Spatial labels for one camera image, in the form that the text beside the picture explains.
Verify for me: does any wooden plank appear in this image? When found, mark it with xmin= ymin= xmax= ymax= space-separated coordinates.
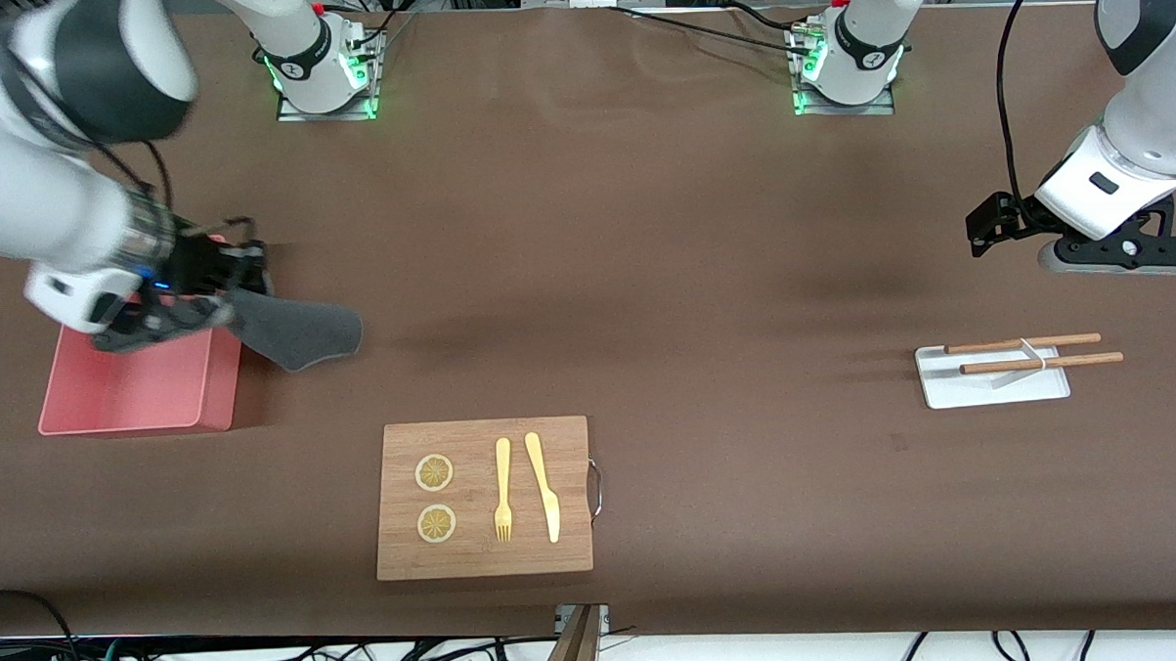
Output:
xmin=534 ymin=604 xmax=603 ymax=661

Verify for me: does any pink plastic bin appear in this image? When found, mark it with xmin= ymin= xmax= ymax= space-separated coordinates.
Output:
xmin=31 ymin=233 xmax=260 ymax=439

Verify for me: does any wooden cutting board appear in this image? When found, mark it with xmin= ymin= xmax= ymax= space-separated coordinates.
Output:
xmin=371 ymin=415 xmax=594 ymax=582

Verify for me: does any yellow plastic knife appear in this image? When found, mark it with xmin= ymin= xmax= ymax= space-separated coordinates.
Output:
xmin=524 ymin=430 xmax=562 ymax=545

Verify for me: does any toy lemon slice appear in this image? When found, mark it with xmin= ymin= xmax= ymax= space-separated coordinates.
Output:
xmin=416 ymin=505 xmax=457 ymax=545
xmin=414 ymin=454 xmax=455 ymax=493

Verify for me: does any black cable on table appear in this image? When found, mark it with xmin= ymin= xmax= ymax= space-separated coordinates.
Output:
xmin=604 ymin=0 xmax=819 ymax=59

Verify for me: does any thick black floor cable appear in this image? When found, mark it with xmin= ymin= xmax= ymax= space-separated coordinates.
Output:
xmin=0 ymin=587 xmax=84 ymax=661

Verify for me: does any yellow plastic fork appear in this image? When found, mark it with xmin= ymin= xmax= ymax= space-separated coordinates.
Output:
xmin=491 ymin=437 xmax=515 ymax=543

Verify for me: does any white cloth rack base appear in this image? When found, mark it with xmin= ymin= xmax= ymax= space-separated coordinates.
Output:
xmin=914 ymin=340 xmax=1071 ymax=411

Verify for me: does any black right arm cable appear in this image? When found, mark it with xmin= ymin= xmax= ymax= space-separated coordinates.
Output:
xmin=82 ymin=130 xmax=175 ymax=232

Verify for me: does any small metal bracket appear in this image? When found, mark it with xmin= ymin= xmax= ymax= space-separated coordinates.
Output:
xmin=553 ymin=603 xmax=611 ymax=638

